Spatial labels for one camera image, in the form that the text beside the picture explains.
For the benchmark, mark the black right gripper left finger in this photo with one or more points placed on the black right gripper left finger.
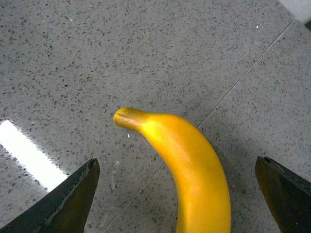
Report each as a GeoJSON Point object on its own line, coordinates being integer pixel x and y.
{"type": "Point", "coordinates": [63, 210]}

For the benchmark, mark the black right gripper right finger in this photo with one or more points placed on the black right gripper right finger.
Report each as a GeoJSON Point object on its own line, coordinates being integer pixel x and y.
{"type": "Point", "coordinates": [287, 195]}

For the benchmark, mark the curved yellow banana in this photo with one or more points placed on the curved yellow banana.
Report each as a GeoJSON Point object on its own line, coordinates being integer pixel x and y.
{"type": "Point", "coordinates": [203, 195]}

